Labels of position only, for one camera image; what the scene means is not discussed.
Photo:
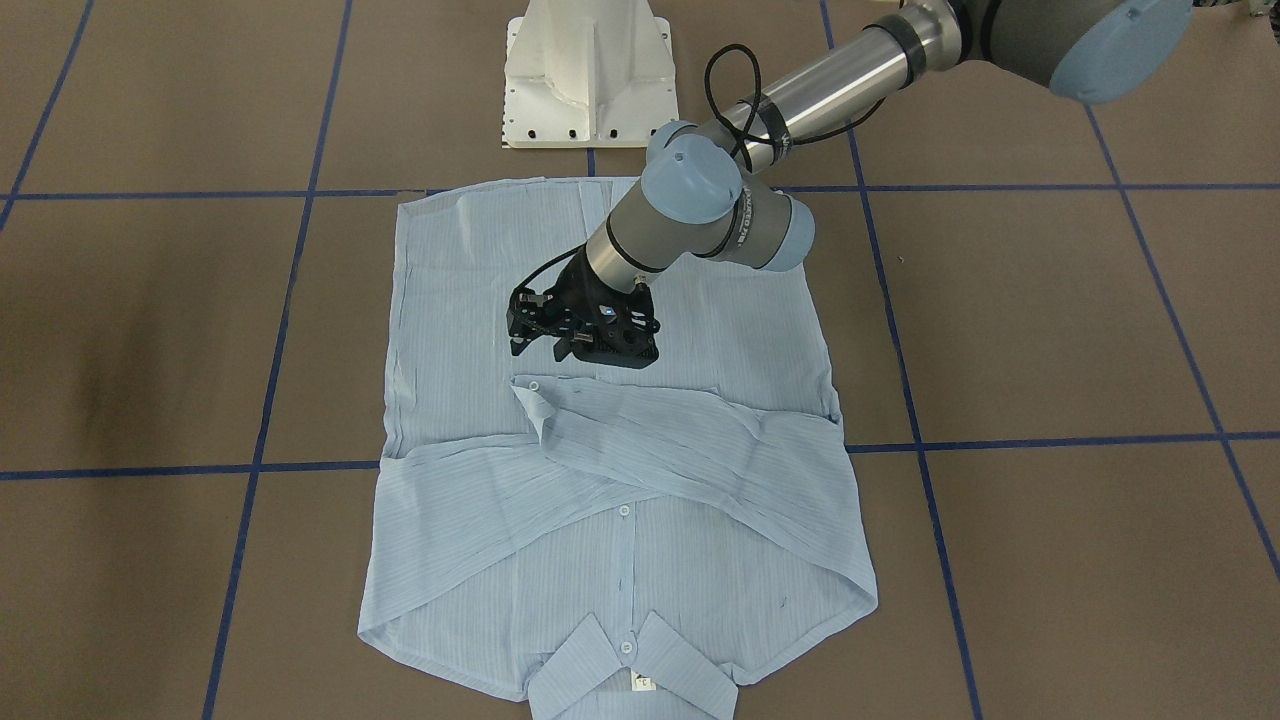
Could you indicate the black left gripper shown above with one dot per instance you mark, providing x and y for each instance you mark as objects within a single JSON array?
[{"x": 579, "y": 292}]

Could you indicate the light blue button shirt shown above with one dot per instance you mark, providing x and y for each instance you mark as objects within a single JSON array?
[{"x": 600, "y": 542}]

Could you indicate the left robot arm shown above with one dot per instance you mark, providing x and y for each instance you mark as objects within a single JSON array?
[{"x": 700, "y": 193}]

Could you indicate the white central pillar base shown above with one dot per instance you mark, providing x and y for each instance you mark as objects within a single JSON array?
[{"x": 587, "y": 75}]

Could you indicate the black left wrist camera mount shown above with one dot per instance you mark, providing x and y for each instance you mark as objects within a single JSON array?
[{"x": 531, "y": 316}]

